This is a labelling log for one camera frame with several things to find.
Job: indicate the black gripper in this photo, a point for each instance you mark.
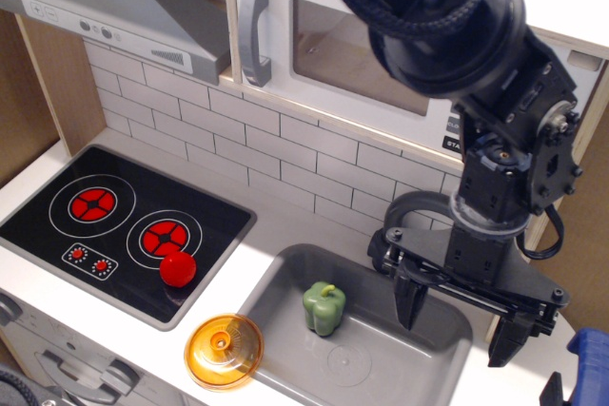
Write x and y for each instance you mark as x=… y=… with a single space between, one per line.
x=485 y=272

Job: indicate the white toy microwave door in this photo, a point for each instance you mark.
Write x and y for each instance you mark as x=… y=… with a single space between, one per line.
x=316 y=53

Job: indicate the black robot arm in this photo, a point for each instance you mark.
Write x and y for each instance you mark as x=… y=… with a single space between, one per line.
x=518 y=123

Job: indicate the dark grey toy faucet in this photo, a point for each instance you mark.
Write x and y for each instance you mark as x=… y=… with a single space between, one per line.
x=395 y=215

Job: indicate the black clamp piece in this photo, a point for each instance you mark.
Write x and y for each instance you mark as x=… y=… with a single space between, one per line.
x=552 y=393

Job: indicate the grey toy sink basin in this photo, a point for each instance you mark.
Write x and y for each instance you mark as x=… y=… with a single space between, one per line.
x=370 y=359

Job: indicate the blue plastic object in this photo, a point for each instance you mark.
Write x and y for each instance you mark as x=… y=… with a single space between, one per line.
x=591 y=347

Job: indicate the green toy bell pepper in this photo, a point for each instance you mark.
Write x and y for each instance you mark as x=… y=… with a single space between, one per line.
x=324 y=305

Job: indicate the orange transparent pot lid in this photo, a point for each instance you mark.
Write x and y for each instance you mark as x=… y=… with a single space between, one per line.
x=224 y=352

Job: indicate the red toy tomato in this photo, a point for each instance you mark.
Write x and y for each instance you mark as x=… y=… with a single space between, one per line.
x=178 y=269

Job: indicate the black toy stovetop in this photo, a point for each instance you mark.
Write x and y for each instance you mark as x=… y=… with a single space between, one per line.
x=104 y=223

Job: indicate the grey toy oven door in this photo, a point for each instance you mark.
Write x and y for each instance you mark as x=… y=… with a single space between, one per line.
x=86 y=372

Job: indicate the grey range hood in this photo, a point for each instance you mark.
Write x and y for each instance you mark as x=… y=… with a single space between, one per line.
x=190 y=36

